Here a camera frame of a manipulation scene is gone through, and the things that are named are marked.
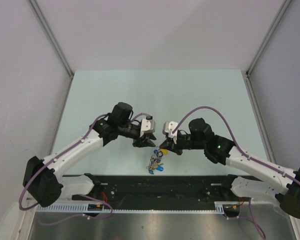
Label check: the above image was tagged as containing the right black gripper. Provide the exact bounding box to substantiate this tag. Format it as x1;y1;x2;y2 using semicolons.
159;131;206;156

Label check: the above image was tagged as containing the round metal keyring organiser disc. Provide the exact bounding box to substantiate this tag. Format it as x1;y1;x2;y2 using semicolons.
146;148;164;175

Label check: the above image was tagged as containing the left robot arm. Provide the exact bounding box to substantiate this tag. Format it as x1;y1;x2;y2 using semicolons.
19;102;156;207

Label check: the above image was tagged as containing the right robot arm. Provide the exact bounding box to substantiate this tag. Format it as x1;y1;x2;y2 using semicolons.
159;118;300;219

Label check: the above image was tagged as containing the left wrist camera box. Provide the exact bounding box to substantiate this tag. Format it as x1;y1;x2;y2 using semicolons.
140;115;156;137

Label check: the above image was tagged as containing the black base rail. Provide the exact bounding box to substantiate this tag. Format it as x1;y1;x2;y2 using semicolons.
62;174;282;210

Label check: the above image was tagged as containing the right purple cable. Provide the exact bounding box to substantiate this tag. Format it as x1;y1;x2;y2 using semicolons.
172;106;300;238

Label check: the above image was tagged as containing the white slotted cable duct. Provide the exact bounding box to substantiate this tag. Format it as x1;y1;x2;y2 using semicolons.
36;201;227;216

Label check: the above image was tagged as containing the left aluminium frame post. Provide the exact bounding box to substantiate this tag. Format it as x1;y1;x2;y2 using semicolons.
27;0;74;80

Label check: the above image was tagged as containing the aluminium frame post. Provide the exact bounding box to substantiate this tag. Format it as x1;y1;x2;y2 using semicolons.
27;0;74;80
245;0;295;78

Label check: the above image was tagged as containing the right aluminium frame post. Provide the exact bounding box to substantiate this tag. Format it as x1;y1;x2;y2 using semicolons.
245;0;295;78

